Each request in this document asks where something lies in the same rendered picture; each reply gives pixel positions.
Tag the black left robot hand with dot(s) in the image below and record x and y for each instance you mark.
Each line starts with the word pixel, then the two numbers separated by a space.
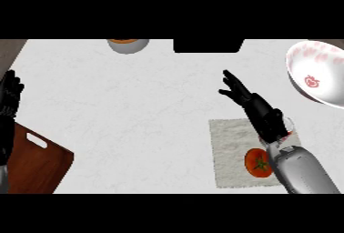
pixel 10 100

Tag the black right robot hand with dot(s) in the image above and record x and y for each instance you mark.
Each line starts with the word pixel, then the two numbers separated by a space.
pixel 261 110

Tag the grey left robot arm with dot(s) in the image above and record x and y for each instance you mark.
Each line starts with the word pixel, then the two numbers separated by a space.
pixel 4 179

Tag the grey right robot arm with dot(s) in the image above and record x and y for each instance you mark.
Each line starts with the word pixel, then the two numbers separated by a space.
pixel 302 171

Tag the pale grey placemat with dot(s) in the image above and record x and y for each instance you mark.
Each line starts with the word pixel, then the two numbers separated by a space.
pixel 233 151

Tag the red tomato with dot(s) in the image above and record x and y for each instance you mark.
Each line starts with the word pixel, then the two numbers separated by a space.
pixel 258 164

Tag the white bowl with red print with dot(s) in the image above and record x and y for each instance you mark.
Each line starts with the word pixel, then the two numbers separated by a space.
pixel 321 74

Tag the brown wooden cutting board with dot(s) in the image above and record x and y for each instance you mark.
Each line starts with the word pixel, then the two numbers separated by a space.
pixel 38 164

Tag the black appliance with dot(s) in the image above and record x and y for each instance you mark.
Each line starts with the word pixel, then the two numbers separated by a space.
pixel 209 45

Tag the grey cup with orange top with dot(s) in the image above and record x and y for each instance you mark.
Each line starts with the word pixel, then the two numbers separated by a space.
pixel 128 46

